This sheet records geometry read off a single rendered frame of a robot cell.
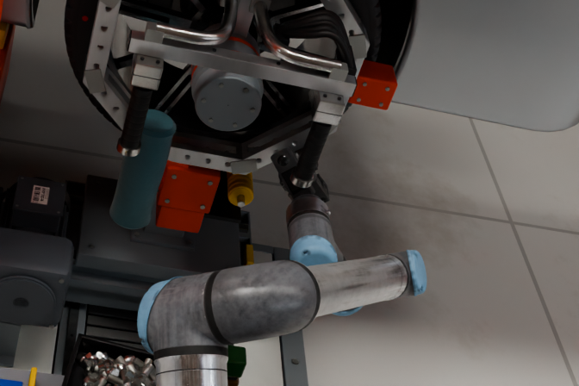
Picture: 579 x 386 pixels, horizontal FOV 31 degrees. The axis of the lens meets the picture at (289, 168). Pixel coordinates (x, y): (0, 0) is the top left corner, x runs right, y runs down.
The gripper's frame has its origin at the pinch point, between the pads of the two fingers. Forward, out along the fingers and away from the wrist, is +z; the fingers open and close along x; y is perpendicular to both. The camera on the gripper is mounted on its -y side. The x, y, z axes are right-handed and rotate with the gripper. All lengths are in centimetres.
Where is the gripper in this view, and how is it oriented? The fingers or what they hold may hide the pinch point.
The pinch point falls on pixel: (295, 146)
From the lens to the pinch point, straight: 232.7
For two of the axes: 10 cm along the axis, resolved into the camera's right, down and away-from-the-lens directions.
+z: -0.7, -6.2, 7.8
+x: 8.8, -4.1, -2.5
